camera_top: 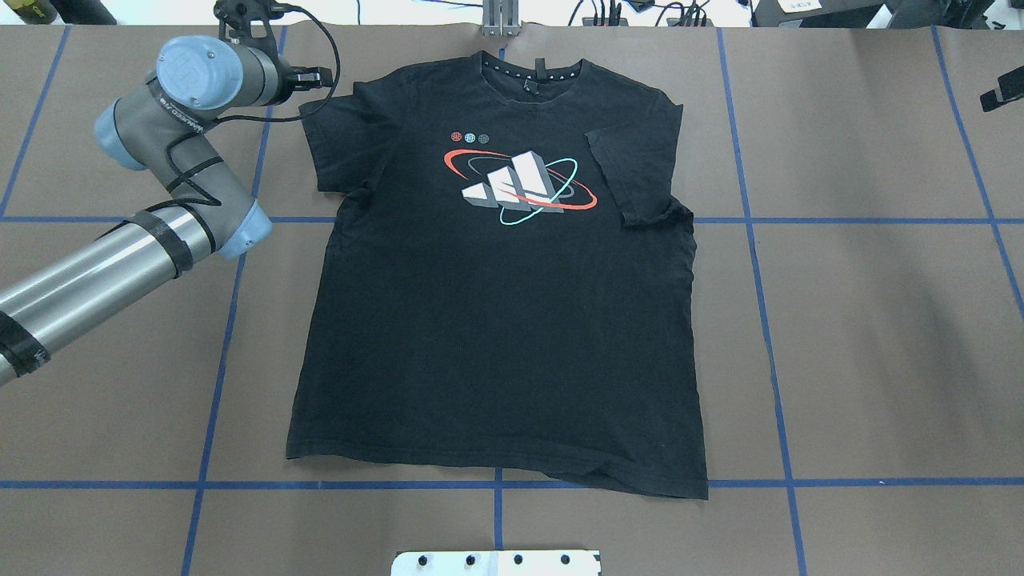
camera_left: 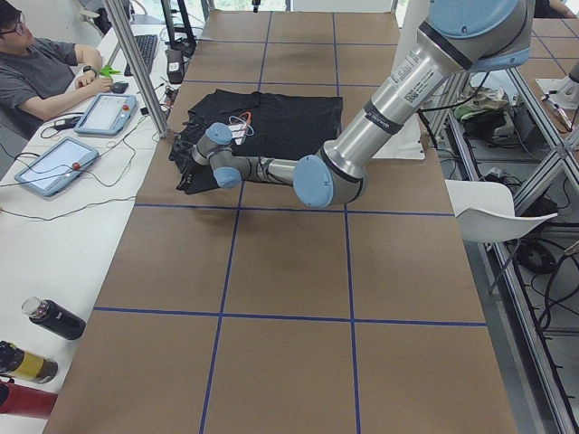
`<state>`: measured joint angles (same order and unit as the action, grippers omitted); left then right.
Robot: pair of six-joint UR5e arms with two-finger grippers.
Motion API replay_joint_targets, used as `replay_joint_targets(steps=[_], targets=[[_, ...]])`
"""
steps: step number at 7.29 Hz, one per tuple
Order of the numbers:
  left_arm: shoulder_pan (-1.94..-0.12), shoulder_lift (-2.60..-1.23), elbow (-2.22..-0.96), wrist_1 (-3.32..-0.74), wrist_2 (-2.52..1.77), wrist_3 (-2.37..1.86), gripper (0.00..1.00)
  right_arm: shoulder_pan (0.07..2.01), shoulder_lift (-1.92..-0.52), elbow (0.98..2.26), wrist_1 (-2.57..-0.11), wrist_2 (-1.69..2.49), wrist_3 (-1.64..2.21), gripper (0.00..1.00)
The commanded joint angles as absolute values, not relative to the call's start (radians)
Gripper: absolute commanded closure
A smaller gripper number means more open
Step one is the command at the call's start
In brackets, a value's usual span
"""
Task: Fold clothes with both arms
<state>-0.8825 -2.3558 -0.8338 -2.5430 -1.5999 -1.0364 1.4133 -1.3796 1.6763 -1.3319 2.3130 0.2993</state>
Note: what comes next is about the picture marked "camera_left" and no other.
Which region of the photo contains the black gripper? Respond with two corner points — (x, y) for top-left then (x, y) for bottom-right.
(169, 135), (199, 191)

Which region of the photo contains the black graphic t-shirt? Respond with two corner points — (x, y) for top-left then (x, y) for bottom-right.
(179, 90), (343, 194)

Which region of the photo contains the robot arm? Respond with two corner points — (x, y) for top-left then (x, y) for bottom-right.
(169, 1), (535, 208)

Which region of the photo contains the far teach pendant tablet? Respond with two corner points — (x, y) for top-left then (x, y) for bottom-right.
(74, 93), (138, 137)

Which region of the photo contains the teach pendant tablet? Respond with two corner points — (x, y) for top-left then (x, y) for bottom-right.
(74, 93), (138, 137)
(14, 137), (100, 197)

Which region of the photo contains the black computer mouse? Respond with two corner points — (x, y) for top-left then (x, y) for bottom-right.
(111, 81), (128, 94)

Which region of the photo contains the near teach pendant tablet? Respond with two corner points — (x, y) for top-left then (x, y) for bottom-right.
(14, 137), (100, 197)

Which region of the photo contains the black keyboard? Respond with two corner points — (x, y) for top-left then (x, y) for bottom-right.
(134, 34), (158, 73)

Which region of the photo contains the seated person grey shirt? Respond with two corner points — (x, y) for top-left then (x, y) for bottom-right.
(1, 1), (113, 138)

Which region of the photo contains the black water bottle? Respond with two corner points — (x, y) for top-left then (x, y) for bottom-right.
(22, 297), (86, 340)

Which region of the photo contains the yellow black bottle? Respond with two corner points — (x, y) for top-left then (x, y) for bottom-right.
(1, 341), (59, 384)

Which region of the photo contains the red bottle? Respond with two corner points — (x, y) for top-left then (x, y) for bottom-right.
(1, 382), (59, 420)

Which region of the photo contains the white plastic chair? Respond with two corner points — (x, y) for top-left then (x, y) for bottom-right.
(445, 180), (558, 243)

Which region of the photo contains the aluminium frame post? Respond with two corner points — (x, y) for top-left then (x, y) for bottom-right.
(103, 0), (169, 138)

